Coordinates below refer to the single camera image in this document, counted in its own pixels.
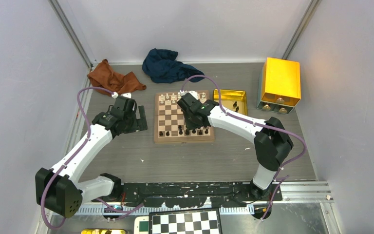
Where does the dark blue cloth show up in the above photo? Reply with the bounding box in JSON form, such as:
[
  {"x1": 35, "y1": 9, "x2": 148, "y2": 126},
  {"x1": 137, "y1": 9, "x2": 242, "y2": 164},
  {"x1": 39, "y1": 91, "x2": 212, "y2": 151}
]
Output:
[{"x1": 142, "y1": 48, "x2": 204, "y2": 83}]

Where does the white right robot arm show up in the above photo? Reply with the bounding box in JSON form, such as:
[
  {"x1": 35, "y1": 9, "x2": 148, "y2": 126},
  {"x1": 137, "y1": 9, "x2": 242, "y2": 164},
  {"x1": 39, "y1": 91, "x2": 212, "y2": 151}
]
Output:
[{"x1": 177, "y1": 91, "x2": 294, "y2": 200}]

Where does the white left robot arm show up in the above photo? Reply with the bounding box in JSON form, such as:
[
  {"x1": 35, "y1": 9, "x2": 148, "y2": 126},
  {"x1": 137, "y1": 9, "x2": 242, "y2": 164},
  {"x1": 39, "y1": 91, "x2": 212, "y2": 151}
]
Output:
[{"x1": 35, "y1": 93, "x2": 148, "y2": 218}]

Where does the yellow metal tray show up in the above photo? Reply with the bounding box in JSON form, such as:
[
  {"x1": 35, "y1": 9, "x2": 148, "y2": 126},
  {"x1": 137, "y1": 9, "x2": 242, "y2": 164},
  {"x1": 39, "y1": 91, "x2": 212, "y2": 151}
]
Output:
[{"x1": 220, "y1": 89, "x2": 248, "y2": 116}]

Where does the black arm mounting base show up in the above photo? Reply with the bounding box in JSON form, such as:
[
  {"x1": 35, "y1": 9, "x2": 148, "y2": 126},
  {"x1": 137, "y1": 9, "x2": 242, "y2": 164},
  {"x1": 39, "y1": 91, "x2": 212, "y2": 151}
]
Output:
[{"x1": 101, "y1": 181, "x2": 282, "y2": 208}]

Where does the yellow drawer box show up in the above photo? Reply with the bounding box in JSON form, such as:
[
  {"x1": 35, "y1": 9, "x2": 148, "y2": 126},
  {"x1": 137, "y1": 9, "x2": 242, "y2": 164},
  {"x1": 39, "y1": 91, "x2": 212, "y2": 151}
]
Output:
[{"x1": 257, "y1": 58, "x2": 301, "y2": 114}]

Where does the black white checker calibration board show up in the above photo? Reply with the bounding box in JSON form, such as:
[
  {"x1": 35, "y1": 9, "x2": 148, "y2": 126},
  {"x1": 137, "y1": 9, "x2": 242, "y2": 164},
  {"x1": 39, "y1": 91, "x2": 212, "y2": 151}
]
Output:
[{"x1": 149, "y1": 208, "x2": 223, "y2": 234}]

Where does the wooden chess board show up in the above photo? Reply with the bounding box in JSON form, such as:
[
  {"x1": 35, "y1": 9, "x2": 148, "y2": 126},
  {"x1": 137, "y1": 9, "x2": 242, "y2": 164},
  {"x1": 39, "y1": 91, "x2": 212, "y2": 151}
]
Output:
[{"x1": 153, "y1": 91, "x2": 215, "y2": 144}]

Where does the orange cloth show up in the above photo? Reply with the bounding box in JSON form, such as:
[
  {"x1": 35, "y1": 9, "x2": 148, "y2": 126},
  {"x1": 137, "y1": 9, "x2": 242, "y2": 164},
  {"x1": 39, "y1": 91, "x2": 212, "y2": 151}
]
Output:
[{"x1": 87, "y1": 59, "x2": 147, "y2": 94}]

